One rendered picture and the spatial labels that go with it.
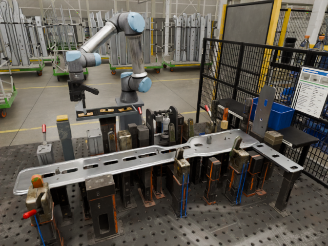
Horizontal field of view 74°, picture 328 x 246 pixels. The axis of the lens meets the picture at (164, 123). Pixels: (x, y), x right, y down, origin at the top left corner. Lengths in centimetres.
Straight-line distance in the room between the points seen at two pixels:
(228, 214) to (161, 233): 41
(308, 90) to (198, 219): 108
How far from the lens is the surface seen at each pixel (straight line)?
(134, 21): 150
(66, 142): 147
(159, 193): 142
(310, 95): 171
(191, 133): 147
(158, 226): 127
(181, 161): 112
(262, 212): 148
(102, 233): 122
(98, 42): 151
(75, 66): 129
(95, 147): 128
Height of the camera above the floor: 168
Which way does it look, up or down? 25 degrees down
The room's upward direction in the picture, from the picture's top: 1 degrees clockwise
